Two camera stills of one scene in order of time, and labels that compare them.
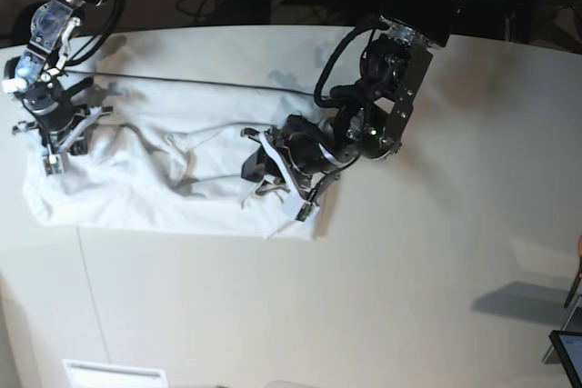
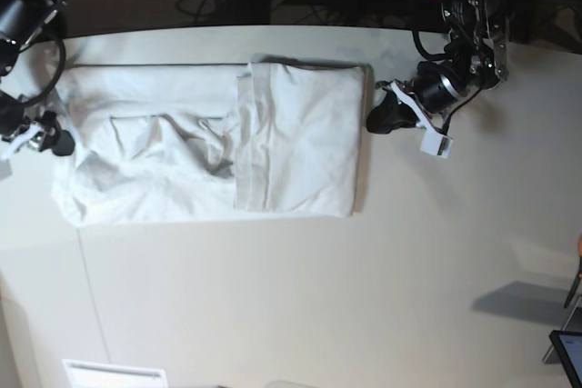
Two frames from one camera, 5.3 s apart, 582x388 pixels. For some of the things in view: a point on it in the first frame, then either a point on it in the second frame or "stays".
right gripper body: x=301 y=141 -> x=436 y=86
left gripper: x=59 y=118 -> x=13 y=122
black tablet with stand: x=566 y=348 stays
